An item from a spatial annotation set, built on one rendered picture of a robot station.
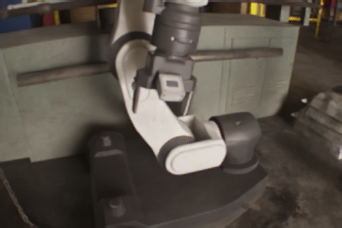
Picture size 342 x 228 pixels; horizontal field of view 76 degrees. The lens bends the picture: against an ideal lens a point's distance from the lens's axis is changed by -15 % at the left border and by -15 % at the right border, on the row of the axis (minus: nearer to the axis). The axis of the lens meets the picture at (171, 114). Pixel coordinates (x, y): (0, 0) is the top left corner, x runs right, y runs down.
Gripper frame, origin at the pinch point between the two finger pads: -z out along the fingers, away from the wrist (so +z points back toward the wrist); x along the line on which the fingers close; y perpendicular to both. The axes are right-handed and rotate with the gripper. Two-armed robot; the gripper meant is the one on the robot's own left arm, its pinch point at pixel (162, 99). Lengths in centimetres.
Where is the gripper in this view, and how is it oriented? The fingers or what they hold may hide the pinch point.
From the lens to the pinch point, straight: 51.4
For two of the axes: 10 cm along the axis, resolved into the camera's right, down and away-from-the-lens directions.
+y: 2.9, 4.7, -8.3
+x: -9.4, -0.3, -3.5
